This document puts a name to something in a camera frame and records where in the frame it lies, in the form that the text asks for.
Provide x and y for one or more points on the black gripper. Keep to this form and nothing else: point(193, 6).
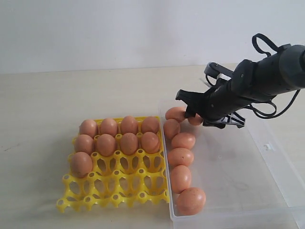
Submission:
point(218, 106)

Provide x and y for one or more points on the brown egg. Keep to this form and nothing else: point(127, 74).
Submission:
point(181, 178)
point(191, 201)
point(81, 164)
point(106, 145)
point(150, 142)
point(88, 127)
point(150, 124)
point(171, 128)
point(183, 140)
point(176, 113)
point(129, 143)
point(84, 143)
point(129, 125)
point(195, 121)
point(180, 156)
point(109, 126)

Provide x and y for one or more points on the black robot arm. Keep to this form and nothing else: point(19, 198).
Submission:
point(284, 71)

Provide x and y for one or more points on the yellow plastic egg tray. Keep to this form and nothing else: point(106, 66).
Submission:
point(118, 179)

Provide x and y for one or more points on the clear plastic container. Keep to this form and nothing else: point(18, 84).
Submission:
point(249, 181)

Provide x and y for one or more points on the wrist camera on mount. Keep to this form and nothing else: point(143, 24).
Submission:
point(216, 71)

